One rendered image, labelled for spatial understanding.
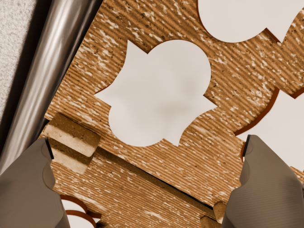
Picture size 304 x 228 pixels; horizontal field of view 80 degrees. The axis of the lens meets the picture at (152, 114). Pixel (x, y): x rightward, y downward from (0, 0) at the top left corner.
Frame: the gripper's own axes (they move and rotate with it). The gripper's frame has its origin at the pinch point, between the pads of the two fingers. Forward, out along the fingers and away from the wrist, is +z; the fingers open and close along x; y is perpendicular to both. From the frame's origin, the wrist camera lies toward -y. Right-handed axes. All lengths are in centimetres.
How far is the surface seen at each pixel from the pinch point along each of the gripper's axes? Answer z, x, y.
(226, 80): 7.9, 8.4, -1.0
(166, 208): 8.1, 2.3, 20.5
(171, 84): 7.0, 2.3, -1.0
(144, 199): 8.1, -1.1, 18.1
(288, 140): 7.0, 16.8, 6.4
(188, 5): 7.9, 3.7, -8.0
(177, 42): 6.9, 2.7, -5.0
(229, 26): 6.9, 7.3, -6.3
